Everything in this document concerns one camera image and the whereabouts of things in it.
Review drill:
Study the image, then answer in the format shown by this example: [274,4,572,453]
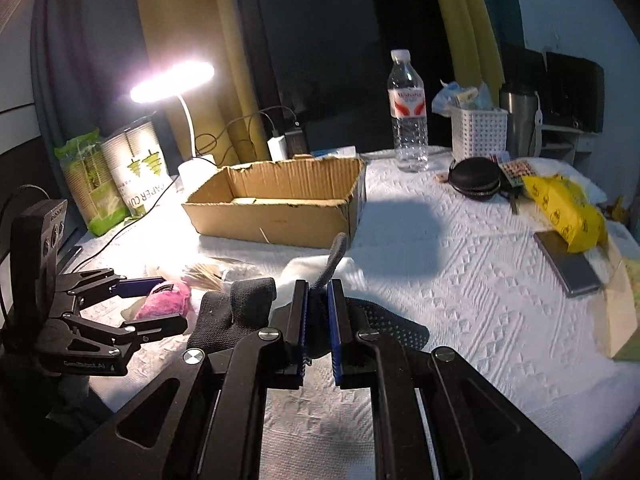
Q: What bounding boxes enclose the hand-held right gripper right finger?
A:
[327,279,582,480]

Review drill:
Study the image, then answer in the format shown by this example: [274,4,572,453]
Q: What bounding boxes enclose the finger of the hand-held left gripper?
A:
[55,268,167,307]
[46,311,189,362]

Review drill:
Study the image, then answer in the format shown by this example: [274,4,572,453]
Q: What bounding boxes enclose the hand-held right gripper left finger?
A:
[50,279,308,480]

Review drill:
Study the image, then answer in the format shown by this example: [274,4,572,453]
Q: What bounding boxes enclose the pink plush toy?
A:
[134,280,194,322]

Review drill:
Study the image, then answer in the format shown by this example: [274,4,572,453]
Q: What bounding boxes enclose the dark grey dotted glove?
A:
[187,232,431,362]

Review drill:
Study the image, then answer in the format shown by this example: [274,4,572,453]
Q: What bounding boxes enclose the bundle of wooden sticks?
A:
[180,259,247,292]

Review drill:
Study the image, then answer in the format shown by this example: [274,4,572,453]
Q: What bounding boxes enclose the green paper cup package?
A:
[54,128,132,237]

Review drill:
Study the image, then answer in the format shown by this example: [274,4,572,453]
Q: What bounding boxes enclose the open cardboard box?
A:
[181,156,368,250]

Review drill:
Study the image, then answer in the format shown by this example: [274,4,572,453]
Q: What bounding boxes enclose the white paper cup package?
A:
[102,117,176,219]

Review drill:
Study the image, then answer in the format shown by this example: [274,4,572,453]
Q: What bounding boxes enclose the white textured tablecloth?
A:
[75,144,640,480]

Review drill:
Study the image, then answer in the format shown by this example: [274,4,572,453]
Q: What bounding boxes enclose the blue white tissue pack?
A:
[312,145,359,159]

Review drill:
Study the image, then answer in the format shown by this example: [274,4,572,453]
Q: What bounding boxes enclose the white charger block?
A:
[267,135,290,162]

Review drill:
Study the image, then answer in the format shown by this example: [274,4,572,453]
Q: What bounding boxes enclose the white desk lamp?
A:
[129,61,220,192]

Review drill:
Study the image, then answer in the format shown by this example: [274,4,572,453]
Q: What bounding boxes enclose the black round zip case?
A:
[448,157,503,204]

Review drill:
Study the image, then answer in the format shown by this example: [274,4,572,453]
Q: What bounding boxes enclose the clear plastic water bottle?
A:
[387,49,430,174]

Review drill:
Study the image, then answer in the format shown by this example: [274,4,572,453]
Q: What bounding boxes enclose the grey smartphone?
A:
[533,230,604,299]

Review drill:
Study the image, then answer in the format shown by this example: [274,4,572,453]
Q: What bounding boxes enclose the colourful printed card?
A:
[497,157,535,194]

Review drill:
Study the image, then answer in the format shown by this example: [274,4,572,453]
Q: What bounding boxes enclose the white plastic basket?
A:
[451,106,510,164]

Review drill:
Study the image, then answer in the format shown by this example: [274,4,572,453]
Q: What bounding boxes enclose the yellow plastic packet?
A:
[521,174,609,255]

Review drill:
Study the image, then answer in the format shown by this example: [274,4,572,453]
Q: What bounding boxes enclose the crumpled packets in basket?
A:
[432,80,497,117]

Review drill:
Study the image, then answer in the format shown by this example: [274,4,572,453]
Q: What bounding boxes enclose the yellow curtain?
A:
[423,0,505,89]
[133,0,262,172]

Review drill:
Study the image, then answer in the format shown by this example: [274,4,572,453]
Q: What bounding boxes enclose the stainless steel thermos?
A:
[498,84,542,159]

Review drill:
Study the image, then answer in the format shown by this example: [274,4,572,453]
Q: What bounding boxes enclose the tan paper box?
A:
[602,244,640,362]

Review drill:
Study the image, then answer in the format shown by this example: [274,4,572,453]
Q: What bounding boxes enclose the black box appliance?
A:
[542,51,606,134]

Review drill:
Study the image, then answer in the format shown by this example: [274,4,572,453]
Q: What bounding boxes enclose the black lamp cable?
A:
[74,214,143,273]

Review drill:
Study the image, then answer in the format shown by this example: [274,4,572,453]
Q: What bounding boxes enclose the black charger cable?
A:
[194,106,300,167]

